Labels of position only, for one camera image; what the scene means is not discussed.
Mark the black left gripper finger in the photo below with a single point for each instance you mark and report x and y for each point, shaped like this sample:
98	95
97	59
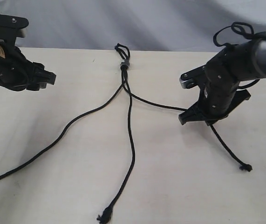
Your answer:
42	76
35	86

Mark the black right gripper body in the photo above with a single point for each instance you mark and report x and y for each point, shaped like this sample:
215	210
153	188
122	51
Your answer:
220	95

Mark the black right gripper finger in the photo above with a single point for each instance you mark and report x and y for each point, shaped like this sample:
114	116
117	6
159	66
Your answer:
192	114

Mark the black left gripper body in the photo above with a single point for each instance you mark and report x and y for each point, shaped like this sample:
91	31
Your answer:
16	71

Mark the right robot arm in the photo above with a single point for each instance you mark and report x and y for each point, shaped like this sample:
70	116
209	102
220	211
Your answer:
248	62

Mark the white backdrop cloth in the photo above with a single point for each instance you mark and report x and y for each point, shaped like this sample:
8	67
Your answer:
162	25

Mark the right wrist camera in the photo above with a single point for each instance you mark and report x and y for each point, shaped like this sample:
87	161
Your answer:
192	78

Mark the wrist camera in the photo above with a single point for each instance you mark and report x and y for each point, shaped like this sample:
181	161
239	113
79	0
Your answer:
14	22
192	78

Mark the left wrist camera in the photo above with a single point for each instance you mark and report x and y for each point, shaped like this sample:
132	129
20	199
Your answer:
14	22

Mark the grey rope clamp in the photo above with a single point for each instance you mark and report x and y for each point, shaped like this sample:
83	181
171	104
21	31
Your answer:
125	64

